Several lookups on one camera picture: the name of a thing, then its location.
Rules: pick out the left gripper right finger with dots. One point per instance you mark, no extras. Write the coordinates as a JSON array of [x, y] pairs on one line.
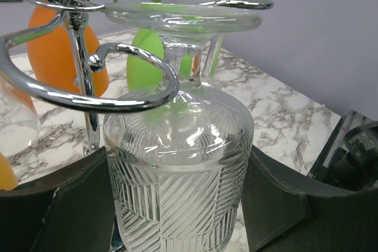
[[285, 210]]

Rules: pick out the orange wine glass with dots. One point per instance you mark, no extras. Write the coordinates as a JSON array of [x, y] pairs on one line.
[[51, 57], [8, 180]]

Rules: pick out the chrome wine glass rack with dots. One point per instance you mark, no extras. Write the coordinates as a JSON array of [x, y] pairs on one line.
[[82, 57]]

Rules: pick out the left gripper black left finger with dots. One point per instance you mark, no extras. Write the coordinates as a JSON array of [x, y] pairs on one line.
[[70, 209]]

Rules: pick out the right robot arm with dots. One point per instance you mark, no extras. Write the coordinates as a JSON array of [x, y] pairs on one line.
[[349, 157]]

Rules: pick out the orange wine glass front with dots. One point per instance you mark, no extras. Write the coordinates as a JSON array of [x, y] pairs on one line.
[[8, 180]]

